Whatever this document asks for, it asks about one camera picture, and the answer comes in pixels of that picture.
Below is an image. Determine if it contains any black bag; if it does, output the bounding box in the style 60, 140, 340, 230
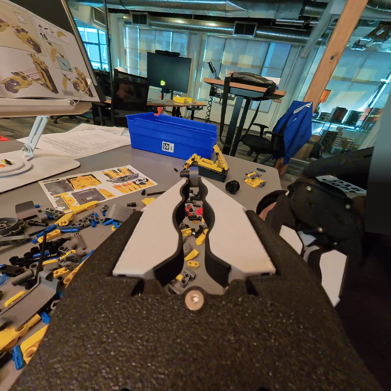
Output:
226, 72, 277, 96

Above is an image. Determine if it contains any dark grey round building piece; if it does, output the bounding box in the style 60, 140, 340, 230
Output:
180, 168, 200, 187

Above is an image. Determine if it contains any blue plastic bin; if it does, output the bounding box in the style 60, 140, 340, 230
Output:
126, 112, 217, 159

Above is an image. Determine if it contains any shelf with stored goods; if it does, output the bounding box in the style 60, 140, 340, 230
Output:
311, 105, 384, 160

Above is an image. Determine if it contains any blue jacket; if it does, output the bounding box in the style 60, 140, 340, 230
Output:
272, 100, 313, 167

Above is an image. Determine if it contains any white printed paper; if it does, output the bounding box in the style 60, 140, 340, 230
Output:
65, 123, 126, 137
18, 130, 132, 160

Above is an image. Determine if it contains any building instruction booklet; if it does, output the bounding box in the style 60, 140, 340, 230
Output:
0, 0, 100, 101

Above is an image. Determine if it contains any person's right hand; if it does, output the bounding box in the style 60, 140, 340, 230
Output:
259, 203, 277, 222

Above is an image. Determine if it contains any yellow grey sticker sheet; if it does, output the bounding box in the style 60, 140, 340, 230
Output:
39, 165, 158, 214

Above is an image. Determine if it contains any yellow black brick model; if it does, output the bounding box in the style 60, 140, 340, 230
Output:
183, 144, 230, 183

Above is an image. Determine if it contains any wooden beam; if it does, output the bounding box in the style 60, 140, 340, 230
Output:
302, 0, 369, 105

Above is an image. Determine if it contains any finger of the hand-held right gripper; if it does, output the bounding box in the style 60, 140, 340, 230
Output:
306, 246, 349, 308
279, 224, 315, 261

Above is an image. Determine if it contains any black computer monitor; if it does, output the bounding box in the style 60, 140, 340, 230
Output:
147, 50, 192, 94

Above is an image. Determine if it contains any black office chair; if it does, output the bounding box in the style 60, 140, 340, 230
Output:
241, 123, 306, 176
110, 68, 150, 127

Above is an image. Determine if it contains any pile of loose building pieces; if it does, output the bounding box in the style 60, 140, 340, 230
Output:
0, 166, 214, 371

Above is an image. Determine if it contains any small yellow brick assembly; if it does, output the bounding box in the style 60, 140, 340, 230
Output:
244, 172, 266, 188

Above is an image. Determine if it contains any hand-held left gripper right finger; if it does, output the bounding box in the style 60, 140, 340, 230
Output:
199, 177, 277, 288

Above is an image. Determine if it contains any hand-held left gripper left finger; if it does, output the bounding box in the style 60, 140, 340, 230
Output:
112, 178, 187, 288

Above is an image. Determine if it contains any black-legged standing desk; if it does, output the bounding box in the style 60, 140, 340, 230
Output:
203, 77, 286, 157

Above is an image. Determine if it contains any white book stand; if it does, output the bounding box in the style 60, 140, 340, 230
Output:
0, 0, 100, 193

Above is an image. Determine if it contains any wooden desk with cables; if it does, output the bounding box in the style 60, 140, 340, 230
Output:
104, 98, 207, 120

